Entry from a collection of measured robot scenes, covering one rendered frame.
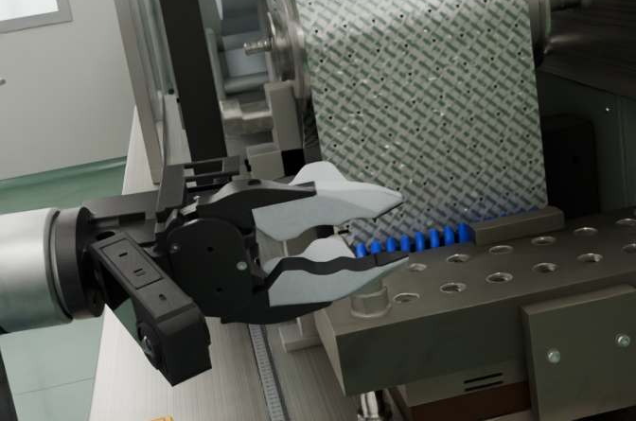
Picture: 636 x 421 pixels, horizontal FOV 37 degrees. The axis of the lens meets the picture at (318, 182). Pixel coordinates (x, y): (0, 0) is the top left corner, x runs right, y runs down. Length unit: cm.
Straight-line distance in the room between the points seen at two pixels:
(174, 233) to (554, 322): 39
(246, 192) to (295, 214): 3
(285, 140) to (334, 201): 48
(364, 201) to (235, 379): 54
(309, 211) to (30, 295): 18
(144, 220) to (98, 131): 600
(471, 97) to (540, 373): 30
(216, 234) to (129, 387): 57
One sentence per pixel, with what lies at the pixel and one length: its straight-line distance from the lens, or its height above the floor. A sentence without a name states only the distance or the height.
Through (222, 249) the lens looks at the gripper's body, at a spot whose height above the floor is 119.
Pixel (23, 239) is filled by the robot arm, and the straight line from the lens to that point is 60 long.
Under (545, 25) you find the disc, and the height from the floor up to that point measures 123.
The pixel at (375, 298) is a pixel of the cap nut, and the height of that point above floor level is 105.
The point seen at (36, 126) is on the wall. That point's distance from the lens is 666.
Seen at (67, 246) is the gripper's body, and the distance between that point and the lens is 60.
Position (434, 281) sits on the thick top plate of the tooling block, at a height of 103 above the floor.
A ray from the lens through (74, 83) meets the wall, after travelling 659.
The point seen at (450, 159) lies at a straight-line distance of 101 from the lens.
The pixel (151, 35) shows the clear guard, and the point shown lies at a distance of 199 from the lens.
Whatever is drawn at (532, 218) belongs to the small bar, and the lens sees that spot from 99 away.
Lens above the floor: 137
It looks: 15 degrees down
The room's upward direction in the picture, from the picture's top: 9 degrees counter-clockwise
